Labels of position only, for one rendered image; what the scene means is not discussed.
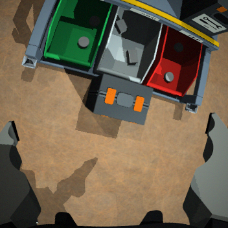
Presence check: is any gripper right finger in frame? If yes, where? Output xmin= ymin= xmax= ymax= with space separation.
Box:
xmin=183 ymin=113 xmax=228 ymax=228

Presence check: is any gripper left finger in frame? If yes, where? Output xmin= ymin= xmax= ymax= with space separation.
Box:
xmin=0 ymin=120 xmax=41 ymax=228

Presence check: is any green open bin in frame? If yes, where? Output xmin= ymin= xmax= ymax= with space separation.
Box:
xmin=44 ymin=0 xmax=113 ymax=69

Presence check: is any yellow flat bar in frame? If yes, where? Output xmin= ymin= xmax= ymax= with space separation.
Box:
xmin=121 ymin=0 xmax=219 ymax=47

